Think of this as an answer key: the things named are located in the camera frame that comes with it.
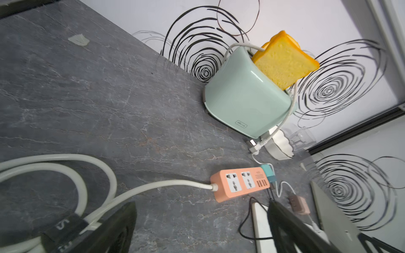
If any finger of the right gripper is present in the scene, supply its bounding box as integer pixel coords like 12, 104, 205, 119
358, 233, 404, 253

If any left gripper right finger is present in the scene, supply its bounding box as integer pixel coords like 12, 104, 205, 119
267, 200, 339, 253

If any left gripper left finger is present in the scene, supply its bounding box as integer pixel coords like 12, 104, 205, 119
41, 202, 137, 253

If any pink charger adapter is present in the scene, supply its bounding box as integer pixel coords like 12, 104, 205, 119
289, 195, 310, 215

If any teal charger adapter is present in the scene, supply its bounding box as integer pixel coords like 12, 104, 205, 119
260, 164, 277, 183

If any pink power strip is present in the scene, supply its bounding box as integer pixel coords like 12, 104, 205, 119
210, 167, 270, 203

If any grey laptop right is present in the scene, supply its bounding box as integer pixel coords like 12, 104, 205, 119
310, 181, 366, 253

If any white scalloped bowl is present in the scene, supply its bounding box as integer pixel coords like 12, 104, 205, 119
264, 130, 294, 161

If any clear drinking glass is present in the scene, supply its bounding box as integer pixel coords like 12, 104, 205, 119
282, 123, 316, 152

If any mint green toaster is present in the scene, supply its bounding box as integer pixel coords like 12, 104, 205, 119
203, 47, 292, 139

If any front yellow toast slice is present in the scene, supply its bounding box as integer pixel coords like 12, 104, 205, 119
252, 31, 320, 90

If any white charging cable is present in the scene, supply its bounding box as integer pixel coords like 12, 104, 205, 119
252, 151, 320, 231

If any black charging cable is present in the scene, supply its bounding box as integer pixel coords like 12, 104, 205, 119
238, 182, 276, 241

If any white power strip cord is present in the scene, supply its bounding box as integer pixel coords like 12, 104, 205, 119
0, 154, 219, 253

